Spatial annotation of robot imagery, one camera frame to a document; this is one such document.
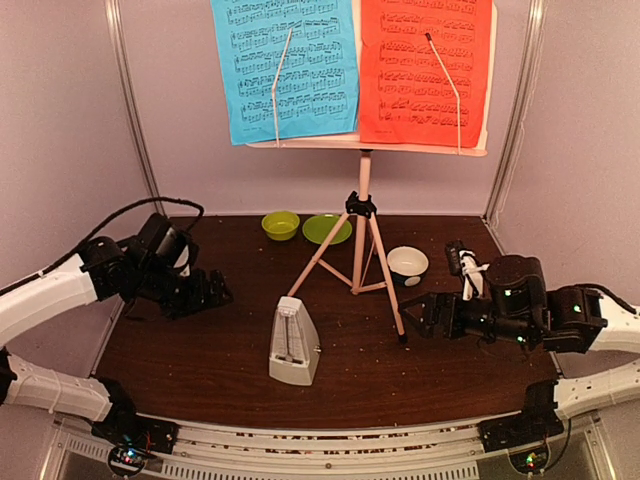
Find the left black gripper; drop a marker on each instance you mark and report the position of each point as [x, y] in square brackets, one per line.
[199, 299]

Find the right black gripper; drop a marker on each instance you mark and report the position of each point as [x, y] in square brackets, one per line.
[435, 302]

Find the pink music stand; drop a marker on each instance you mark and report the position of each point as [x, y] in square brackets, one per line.
[368, 239]

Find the white metronome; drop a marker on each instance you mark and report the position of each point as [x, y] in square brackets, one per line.
[295, 345]

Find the red sheet music paper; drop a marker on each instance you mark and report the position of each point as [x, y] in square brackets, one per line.
[425, 73]

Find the blue sheet music paper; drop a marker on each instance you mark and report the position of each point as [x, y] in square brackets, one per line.
[289, 68]

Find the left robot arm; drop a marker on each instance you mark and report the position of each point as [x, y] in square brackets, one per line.
[156, 264]

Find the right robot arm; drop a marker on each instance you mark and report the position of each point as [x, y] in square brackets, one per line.
[519, 308]

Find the white and blue bowl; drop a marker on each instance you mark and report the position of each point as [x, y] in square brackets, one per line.
[407, 265]

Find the lime green bowl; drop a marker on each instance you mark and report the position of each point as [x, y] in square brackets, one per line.
[280, 225]

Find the green plate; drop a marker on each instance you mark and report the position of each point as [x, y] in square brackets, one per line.
[317, 228]

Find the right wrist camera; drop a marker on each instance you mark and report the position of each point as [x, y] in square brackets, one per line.
[464, 264]

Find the front aluminium rail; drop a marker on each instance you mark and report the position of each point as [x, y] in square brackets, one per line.
[445, 450]

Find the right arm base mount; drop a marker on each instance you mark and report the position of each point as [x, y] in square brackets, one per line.
[525, 438]

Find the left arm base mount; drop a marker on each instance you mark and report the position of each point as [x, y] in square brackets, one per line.
[137, 444]

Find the left aluminium frame post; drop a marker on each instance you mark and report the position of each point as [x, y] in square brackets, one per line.
[118, 41]

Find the aluminium frame post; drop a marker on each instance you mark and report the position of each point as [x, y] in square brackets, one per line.
[118, 41]
[524, 94]

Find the right aluminium frame post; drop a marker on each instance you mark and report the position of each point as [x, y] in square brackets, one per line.
[524, 94]

